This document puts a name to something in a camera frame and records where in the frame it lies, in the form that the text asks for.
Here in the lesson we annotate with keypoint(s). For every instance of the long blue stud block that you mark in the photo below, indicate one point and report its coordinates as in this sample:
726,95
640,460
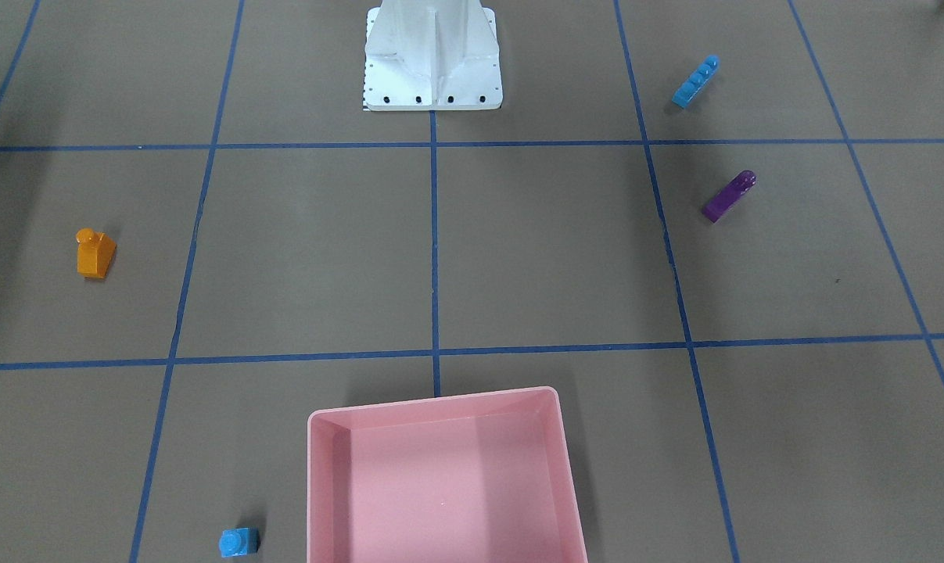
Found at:
696,82

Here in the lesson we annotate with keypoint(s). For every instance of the purple block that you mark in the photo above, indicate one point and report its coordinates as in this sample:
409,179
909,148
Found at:
726,198

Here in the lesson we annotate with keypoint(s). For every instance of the small blue block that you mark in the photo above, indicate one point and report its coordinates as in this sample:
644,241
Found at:
238,542

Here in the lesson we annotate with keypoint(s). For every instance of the orange block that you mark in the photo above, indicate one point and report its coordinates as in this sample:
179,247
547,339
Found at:
94,253

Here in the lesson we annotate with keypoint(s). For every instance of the pink plastic box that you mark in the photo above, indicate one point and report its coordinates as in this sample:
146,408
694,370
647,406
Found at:
480,477

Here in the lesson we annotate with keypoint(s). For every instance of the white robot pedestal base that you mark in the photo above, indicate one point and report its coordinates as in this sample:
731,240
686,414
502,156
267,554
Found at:
431,56

